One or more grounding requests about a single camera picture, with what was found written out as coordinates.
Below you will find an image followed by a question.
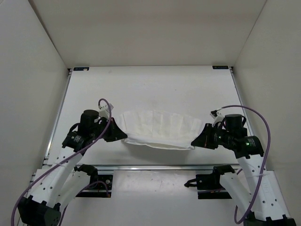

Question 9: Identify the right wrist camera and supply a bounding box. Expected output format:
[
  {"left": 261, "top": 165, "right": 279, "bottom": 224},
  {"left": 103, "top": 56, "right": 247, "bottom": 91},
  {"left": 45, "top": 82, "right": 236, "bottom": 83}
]
[{"left": 210, "top": 108, "right": 224, "bottom": 128}]

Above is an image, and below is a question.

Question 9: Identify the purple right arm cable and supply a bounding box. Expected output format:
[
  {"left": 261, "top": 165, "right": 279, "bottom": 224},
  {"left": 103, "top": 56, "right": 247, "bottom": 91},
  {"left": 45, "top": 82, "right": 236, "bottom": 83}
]
[{"left": 221, "top": 105, "right": 271, "bottom": 224}]

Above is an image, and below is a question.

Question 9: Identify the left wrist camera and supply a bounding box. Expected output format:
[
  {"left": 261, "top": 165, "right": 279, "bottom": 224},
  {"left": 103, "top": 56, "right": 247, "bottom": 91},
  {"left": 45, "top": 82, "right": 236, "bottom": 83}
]
[{"left": 98, "top": 103, "right": 114, "bottom": 119}]

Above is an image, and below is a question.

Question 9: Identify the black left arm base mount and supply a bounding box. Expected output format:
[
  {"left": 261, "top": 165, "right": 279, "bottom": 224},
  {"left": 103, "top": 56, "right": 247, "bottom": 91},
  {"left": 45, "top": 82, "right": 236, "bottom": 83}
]
[{"left": 74, "top": 164, "right": 113, "bottom": 198}]

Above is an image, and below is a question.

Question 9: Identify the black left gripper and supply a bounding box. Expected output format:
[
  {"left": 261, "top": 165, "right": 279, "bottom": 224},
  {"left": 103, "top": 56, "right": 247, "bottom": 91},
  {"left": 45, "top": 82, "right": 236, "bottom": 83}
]
[{"left": 93, "top": 114, "right": 128, "bottom": 139}]

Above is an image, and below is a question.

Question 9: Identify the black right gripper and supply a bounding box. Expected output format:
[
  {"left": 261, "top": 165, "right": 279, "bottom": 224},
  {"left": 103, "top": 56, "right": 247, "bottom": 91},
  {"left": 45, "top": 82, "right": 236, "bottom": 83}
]
[{"left": 191, "top": 123, "right": 231, "bottom": 149}]

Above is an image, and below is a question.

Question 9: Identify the corner label sticker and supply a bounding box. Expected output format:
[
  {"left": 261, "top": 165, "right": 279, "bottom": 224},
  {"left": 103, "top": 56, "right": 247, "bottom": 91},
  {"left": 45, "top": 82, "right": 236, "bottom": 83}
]
[
  {"left": 73, "top": 67, "right": 89, "bottom": 71},
  {"left": 212, "top": 65, "right": 229, "bottom": 70}
]

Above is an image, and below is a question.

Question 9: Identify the right corner label sticker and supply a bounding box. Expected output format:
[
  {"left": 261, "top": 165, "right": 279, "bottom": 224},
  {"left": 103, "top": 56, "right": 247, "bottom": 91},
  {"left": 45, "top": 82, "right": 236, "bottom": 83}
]
[{"left": 212, "top": 65, "right": 229, "bottom": 70}]

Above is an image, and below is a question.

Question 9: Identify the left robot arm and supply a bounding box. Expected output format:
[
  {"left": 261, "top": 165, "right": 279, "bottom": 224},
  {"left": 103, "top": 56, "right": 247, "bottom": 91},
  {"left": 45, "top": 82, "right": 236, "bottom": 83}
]
[{"left": 17, "top": 105, "right": 127, "bottom": 226}]

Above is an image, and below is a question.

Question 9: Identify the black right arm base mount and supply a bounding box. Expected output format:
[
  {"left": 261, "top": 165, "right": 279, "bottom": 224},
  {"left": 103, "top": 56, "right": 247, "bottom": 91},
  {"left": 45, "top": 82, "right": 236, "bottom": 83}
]
[{"left": 184, "top": 165, "right": 236, "bottom": 200}]

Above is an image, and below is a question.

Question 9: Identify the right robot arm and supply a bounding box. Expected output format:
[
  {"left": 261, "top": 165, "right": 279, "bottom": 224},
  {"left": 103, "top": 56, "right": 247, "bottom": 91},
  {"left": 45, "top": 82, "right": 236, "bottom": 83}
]
[{"left": 185, "top": 111, "right": 296, "bottom": 226}]

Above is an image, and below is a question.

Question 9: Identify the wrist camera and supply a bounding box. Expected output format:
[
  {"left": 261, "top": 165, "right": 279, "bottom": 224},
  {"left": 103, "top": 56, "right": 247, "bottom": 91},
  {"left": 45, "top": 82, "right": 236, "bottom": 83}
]
[
  {"left": 98, "top": 103, "right": 114, "bottom": 119},
  {"left": 210, "top": 108, "right": 224, "bottom": 128}
]

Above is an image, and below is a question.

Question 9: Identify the left corner label sticker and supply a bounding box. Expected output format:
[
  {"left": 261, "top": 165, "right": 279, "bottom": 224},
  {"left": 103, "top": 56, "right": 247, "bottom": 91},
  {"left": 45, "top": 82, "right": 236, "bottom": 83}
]
[{"left": 73, "top": 67, "right": 89, "bottom": 71}]

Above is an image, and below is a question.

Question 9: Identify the white pleated skirt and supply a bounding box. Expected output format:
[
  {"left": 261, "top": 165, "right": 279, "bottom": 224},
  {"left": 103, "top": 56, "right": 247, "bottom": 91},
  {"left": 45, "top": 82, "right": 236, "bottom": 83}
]
[{"left": 115, "top": 110, "right": 205, "bottom": 150}]

